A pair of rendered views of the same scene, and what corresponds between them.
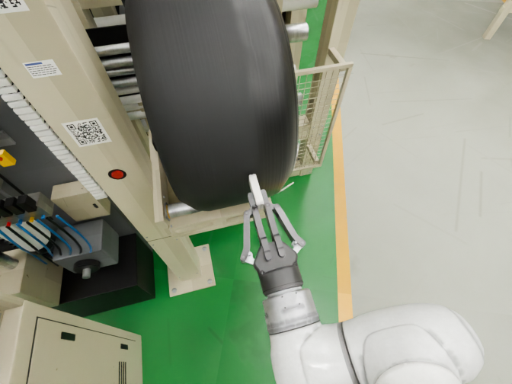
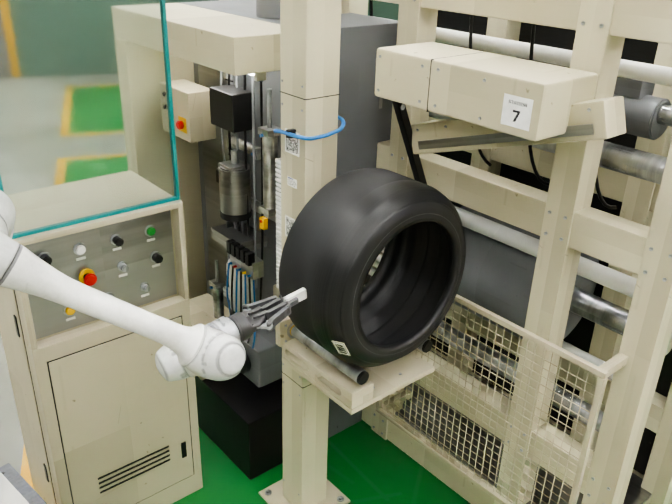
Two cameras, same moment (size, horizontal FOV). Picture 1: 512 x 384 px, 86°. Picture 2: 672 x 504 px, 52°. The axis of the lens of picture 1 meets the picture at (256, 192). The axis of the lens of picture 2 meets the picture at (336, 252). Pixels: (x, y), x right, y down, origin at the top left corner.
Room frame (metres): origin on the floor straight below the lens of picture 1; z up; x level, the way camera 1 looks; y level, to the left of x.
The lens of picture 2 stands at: (-0.31, -1.52, 2.13)
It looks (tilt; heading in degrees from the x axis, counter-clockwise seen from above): 26 degrees down; 64
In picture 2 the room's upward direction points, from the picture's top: 2 degrees clockwise
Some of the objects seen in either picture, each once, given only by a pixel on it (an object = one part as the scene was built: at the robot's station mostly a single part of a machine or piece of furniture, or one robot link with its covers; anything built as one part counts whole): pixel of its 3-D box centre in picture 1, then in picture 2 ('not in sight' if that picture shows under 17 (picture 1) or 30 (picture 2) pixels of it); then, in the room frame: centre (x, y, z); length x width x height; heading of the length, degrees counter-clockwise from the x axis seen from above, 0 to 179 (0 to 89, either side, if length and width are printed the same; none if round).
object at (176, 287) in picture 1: (190, 268); (304, 495); (0.52, 0.40, 0.01); 0.27 x 0.27 x 0.02; 15
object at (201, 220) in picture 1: (219, 210); (325, 368); (0.47, 0.13, 0.83); 0.36 x 0.09 x 0.06; 105
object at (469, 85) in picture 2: not in sight; (476, 85); (0.93, 0.12, 1.71); 0.61 x 0.25 x 0.15; 105
